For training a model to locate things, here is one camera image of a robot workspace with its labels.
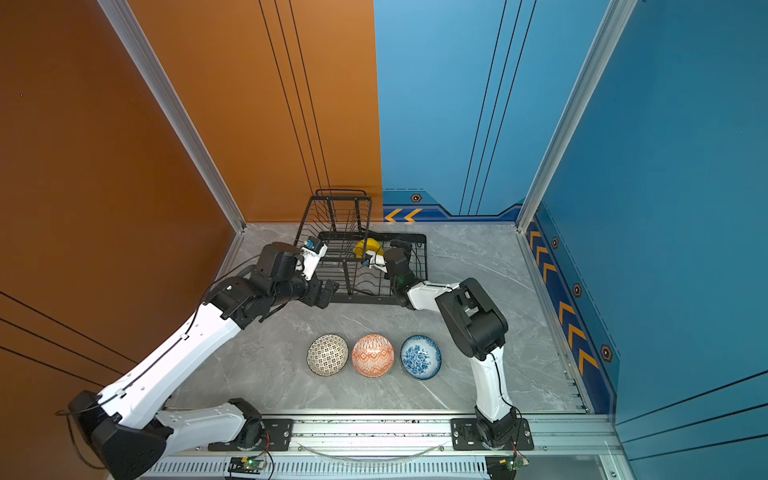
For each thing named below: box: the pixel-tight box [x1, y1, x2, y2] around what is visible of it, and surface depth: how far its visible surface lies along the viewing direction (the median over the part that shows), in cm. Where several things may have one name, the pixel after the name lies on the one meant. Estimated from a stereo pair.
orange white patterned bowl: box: [352, 334, 395, 379], surface depth 85 cm
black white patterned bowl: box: [306, 333, 349, 377], surface depth 86 cm
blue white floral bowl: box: [400, 334, 442, 381], surface depth 84 cm
